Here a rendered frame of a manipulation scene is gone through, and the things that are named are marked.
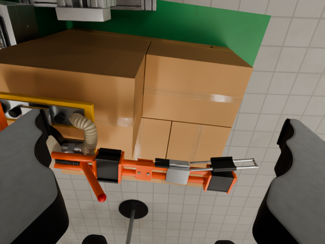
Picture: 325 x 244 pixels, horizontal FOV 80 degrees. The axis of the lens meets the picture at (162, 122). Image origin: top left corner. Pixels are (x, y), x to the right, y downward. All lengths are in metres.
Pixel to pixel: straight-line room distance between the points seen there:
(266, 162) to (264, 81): 0.97
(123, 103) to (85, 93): 0.15
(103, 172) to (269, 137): 1.87
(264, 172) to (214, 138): 1.31
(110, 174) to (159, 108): 0.68
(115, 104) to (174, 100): 0.50
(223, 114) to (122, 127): 0.69
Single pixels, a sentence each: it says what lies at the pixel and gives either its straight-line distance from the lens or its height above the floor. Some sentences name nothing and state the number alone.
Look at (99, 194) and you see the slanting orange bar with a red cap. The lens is 0.57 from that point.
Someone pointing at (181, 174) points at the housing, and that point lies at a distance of 0.63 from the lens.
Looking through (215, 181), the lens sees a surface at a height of 1.21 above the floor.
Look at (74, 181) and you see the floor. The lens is 2.73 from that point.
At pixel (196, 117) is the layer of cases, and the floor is 0.54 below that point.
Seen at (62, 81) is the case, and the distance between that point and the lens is 0.82.
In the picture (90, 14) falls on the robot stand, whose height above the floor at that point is 0.99.
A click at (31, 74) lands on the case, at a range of 0.87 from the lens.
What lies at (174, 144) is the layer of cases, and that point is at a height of 0.54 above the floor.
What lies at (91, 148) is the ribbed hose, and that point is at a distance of 0.67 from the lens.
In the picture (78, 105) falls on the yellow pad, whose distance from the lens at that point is 0.68.
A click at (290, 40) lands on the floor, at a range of 1.90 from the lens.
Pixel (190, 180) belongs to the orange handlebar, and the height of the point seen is 1.19.
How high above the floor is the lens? 1.63
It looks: 58 degrees down
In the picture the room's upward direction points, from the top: 177 degrees counter-clockwise
